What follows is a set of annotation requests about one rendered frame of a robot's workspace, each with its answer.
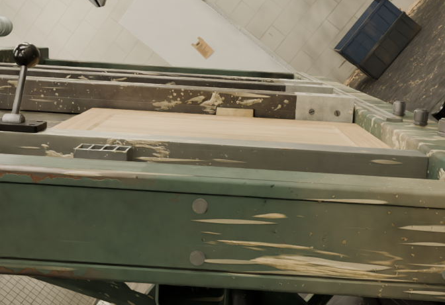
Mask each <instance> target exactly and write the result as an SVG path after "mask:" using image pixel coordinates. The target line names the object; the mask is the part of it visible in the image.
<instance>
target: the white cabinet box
mask: <svg viewBox="0 0 445 305"><path fill-rule="evenodd" d="M119 24H120V25H122V26H123V27H124V28H126V29H127V30H128V31H129V32H130V33H132V34H133V35H134V36H135V37H137V38H138V39H139V40H140V41H142V42H143V43H144V44H145V45H147V46H148V47H149V48H150V49H152V50H153V51H154V52H155V53H157V54H158V55H159V56H161V57H162V58H163V59H165V61H167V62H168V63H169V64H171V65H172V66H183V67H205V68H217V69H239V70H250V71H272V72H284V73H296V70H295V69H293V68H292V67H291V66H290V65H289V64H287V63H286V62H285V61H283V60H282V59H281V58H280V57H279V56H278V55H276V54H275V53H274V52H272V51H271V50H270V49H269V48H268V47H267V46H265V45H264V44H263V43H261V42H260V41H259V40H258V39H257V38H256V37H254V36H253V35H252V34H250V33H249V32H248V31H247V30H246V29H245V28H243V27H242V26H241V25H239V24H238V23H237V22H236V21H235V20H234V19H232V18H231V17H230V16H228V15H227V14H226V13H225V12H224V11H222V10H221V9H220V8H218V7H217V6H216V5H215V4H214V3H213V2H211V1H210V0H134V2H133V3H132V5H131V6H130V7H129V8H128V10H127V11H126V13H125V14H124V15H123V17H122V18H121V20H120V21H119Z"/></svg>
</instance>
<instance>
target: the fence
mask: <svg viewBox="0 0 445 305"><path fill-rule="evenodd" d="M80 144H98V145H110V146H131V147H132V161H134V162H146V163H167V164H179V165H200V166H212V167H233V168H245V169H267V170H278V171H299V172H311V173H332V174H344V175H365V176H376V177H398V178H410V179H426V174H427V168H428V156H426V155H424V154H423V153H421V152H420V151H418V150H400V149H389V148H367V147H355V146H333V145H322V144H300V143H289V142H267V141H255V140H234V139H222V138H200V137H189V136H167V135H156V134H134V133H122V132H101V131H89V130H68V129H56V128H45V129H43V130H41V131H39V132H37V133H32V132H10V131H0V153H2V154H14V155H35V156H47V157H68V158H73V153H74V148H76V147H78V146H79V145H80Z"/></svg>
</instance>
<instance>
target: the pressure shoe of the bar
mask: <svg viewBox="0 0 445 305"><path fill-rule="evenodd" d="M216 115H221V116H243V117H253V116H254V111H253V109H234V108H222V107H217V112H216Z"/></svg>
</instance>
